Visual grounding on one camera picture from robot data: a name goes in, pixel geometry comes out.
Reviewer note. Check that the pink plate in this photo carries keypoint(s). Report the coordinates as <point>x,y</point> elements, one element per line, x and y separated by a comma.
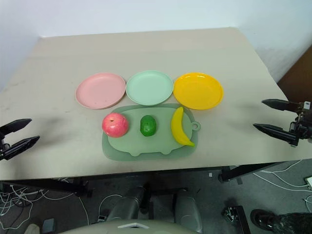
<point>100,90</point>

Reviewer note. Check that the grey robot left leg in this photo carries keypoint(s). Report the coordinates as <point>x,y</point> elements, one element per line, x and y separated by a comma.
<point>126,204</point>

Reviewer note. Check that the green lime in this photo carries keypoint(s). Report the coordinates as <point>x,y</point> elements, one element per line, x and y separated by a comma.
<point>148,125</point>

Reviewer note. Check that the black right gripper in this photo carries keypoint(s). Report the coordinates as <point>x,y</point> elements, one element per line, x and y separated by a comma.
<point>304,124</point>

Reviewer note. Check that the green pig-shaped cutting board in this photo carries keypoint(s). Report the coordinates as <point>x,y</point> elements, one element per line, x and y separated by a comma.
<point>109,152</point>

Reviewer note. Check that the yellow banana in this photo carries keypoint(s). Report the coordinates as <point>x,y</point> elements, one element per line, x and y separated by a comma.
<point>178,128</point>

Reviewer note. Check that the black shoe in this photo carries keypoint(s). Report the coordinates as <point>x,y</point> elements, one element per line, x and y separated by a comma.
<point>263,220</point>

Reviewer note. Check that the white power adapter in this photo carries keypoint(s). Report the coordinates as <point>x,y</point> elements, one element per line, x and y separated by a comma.
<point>309,181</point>

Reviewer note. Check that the grey robot leg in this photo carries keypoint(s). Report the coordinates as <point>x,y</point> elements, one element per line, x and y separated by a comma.
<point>126,204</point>
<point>187,210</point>

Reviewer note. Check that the grey robot torso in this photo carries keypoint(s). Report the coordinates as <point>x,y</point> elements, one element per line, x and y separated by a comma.
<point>131,228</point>

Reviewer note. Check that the yellow plate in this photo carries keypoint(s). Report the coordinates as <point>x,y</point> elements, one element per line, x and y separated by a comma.
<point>198,90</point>

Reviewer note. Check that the small grey box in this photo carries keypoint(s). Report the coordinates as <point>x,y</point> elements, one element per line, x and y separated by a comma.
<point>48,223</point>

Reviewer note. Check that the grey robot right leg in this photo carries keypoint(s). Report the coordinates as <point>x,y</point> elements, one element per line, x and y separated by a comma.
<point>187,210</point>

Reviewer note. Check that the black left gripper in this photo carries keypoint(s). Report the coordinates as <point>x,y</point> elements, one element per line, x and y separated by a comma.
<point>2,146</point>

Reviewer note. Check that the brown wooden panel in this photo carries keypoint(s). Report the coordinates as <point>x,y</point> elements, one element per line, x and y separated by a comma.
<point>298,78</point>

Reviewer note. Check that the light green plate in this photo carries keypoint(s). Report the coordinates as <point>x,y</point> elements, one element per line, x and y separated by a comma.
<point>149,87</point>

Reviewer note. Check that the black metal stand base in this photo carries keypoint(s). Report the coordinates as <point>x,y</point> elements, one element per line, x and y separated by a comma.
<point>237,218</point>

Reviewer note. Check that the light green pig-shaped board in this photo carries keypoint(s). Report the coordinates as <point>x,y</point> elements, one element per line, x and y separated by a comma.
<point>156,143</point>

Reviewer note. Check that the black table frame beam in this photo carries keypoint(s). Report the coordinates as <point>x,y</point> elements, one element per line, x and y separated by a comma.
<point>48,186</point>
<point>251,170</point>

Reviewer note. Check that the red apple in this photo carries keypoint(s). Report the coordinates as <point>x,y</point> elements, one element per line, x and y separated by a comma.
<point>115,125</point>

